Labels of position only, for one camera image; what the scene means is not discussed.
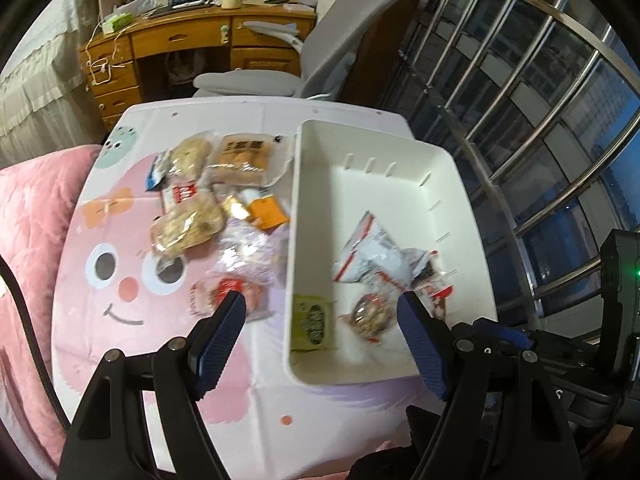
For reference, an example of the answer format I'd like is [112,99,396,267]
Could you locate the blue snack packet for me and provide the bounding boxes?
[145,154,172,192]

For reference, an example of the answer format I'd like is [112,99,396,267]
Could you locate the small green snack packet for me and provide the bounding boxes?
[290,294,337,352]

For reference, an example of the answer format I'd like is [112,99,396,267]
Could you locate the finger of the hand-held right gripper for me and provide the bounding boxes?
[495,322,535,351]
[534,335,603,378]

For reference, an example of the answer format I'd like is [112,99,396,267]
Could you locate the small yellow snack packet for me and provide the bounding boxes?
[220,194,252,222]

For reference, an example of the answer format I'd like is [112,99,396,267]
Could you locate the clear purple labelled packet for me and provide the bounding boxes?
[216,224,283,288]

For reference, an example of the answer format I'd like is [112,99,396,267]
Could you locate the black cable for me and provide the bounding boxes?
[0,255,71,428]

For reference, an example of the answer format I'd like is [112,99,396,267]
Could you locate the person's black clothing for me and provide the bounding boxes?
[345,441,441,480]

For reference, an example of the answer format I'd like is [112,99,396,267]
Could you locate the white plastic bin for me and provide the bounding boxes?
[284,119,498,388]

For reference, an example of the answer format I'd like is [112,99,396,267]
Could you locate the grey office chair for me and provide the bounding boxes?
[192,0,436,98]

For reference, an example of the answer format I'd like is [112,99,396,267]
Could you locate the orange snack packet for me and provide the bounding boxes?
[246,197,292,232]

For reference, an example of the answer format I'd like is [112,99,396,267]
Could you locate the wooden desk with drawers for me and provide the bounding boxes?
[80,2,318,131]

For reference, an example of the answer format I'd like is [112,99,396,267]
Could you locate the red snack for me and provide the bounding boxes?
[345,291,398,345]
[189,276,270,322]

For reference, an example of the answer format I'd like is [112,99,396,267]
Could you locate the white charging cable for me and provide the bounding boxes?
[82,25,126,88]

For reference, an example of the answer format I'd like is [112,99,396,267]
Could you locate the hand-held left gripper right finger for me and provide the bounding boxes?
[397,291,583,480]

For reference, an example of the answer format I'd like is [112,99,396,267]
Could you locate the green tissue box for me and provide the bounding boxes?
[102,12,133,33]

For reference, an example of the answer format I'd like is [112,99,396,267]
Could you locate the stainless steel window railing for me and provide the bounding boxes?
[380,0,640,341]

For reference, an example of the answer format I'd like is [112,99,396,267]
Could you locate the pink blanket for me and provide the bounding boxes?
[0,145,103,480]

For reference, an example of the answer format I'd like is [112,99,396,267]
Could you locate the dark brown snack packet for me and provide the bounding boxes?
[412,255,441,286]

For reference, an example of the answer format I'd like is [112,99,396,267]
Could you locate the bread pack with brown label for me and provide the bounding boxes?
[204,131,297,187]

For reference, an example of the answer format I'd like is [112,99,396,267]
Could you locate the silver white packet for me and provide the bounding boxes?
[334,211,432,292]

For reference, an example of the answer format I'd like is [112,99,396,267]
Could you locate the white plastic bag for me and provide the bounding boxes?
[115,0,161,16]

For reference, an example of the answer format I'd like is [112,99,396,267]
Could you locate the pale pastry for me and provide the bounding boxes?
[167,131,215,182]
[150,194,226,260]

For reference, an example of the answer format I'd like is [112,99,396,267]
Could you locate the red and white snack packet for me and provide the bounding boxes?
[162,182,202,212]

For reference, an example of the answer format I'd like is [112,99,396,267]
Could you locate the clear packet of dark snacks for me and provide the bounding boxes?
[417,275,457,322]

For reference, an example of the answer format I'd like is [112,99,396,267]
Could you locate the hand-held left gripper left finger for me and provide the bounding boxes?
[59,290,247,480]

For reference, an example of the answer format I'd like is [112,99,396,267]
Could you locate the white cartoon folding table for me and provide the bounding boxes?
[50,96,501,476]

